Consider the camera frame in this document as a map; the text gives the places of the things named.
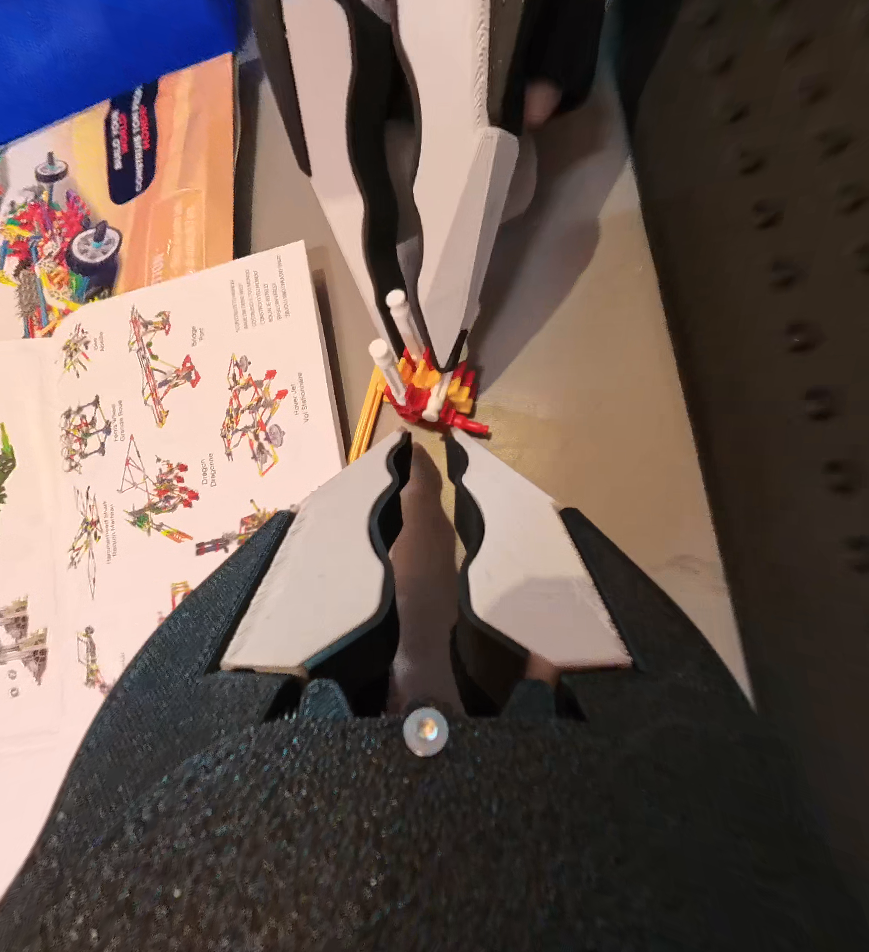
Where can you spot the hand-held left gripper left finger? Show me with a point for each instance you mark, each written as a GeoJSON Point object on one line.
{"type": "Point", "coordinates": [315, 587]}

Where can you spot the orange printed toy box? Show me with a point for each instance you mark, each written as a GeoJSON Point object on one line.
{"type": "Point", "coordinates": [181, 186]}

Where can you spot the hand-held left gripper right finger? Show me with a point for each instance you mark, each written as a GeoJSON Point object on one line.
{"type": "Point", "coordinates": [539, 587]}

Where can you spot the blue plastic bin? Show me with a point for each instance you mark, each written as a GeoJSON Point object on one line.
{"type": "Point", "coordinates": [70, 59]}

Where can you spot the person's right hand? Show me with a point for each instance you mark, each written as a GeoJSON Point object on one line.
{"type": "Point", "coordinates": [542, 102]}

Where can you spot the red yellow connector assembly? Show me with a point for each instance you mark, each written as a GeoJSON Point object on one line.
{"type": "Point", "coordinates": [412, 375]}

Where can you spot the red toy rod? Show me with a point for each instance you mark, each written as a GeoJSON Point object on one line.
{"type": "Point", "coordinates": [479, 428]}

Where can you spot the white toy rod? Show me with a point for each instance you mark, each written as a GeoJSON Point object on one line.
{"type": "Point", "coordinates": [434, 409]}
{"type": "Point", "coordinates": [379, 348]}
{"type": "Point", "coordinates": [396, 299]}

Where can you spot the black dotted mat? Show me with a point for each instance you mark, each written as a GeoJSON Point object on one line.
{"type": "Point", "coordinates": [799, 446]}

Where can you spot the white printed instruction booklet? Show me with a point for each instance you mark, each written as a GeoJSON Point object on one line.
{"type": "Point", "coordinates": [70, 669]}

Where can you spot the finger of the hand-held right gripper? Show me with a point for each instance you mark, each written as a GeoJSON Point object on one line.
{"type": "Point", "coordinates": [457, 186]}
{"type": "Point", "coordinates": [330, 111]}

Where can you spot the yellow toy rod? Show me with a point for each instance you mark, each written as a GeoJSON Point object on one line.
{"type": "Point", "coordinates": [364, 431]}

